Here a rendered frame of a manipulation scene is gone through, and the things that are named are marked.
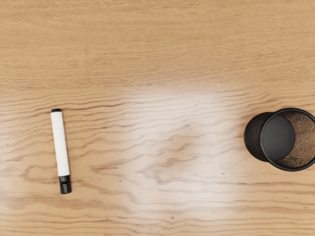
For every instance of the black mesh pen holder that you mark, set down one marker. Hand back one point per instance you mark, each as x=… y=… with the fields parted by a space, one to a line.
x=256 y=137

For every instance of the white marker pen black cap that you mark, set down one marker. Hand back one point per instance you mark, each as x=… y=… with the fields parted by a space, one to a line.
x=60 y=145

